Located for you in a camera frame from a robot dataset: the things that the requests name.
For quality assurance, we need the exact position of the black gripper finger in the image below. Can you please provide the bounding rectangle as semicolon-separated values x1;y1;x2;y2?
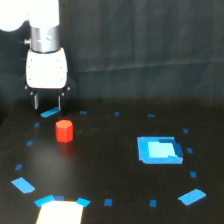
32;92;39;110
58;93;65;110

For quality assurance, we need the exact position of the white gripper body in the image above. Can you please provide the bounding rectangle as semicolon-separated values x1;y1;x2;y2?
24;48;69;95

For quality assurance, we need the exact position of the red hexagonal block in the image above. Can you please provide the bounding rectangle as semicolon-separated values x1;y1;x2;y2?
55;120;74;143

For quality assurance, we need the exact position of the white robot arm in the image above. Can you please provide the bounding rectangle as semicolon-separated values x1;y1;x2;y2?
0;0;71;111

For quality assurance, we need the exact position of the long blue tape top left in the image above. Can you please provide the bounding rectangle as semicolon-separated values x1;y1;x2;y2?
41;107;60;118

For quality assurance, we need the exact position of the small blue tape top left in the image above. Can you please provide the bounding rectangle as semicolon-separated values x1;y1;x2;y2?
80;111;87;115

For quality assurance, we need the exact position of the small blue tape left middle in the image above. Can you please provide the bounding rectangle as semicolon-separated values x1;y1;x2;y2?
26;141;33;146

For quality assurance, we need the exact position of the small blue tape left lower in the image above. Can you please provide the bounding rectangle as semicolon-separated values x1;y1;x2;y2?
15;164;23;170

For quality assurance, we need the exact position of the black backdrop curtain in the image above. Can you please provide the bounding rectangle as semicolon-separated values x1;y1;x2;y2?
0;0;224;104

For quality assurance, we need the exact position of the large blue tape left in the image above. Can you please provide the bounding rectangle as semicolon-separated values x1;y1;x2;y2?
12;177;35;194

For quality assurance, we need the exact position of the large blue tape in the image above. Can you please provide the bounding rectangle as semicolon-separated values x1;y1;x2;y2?
12;177;35;194
178;189;206;206

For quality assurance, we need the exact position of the blue tape left of paper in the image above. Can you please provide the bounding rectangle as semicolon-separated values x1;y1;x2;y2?
34;195;55;207

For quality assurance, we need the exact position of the blue tape of paper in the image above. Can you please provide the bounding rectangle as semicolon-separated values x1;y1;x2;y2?
76;198;90;207
34;195;55;207

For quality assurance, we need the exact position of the blue tape square target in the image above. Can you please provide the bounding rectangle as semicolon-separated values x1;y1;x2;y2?
137;137;183;165

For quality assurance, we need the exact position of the blue tape right of paper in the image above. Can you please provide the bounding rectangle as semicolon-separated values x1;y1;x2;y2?
76;198;90;207

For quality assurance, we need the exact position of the small blue tape bottom centre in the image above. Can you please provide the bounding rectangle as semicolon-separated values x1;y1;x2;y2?
104;198;113;206

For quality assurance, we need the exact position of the white paper sheet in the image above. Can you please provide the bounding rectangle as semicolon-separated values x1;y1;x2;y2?
36;201;83;224

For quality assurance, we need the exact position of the small blue tape bottom right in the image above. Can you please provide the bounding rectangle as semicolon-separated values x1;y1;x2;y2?
150;199;157;207

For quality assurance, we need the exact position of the small blue tape right middle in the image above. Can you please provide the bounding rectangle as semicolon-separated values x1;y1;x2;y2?
187;148;193;154

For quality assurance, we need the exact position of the small blue tape right lower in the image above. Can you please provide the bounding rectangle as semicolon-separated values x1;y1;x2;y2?
190;171;197;178

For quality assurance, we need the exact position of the large blue tape right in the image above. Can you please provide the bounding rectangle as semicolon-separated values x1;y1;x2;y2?
178;189;206;206

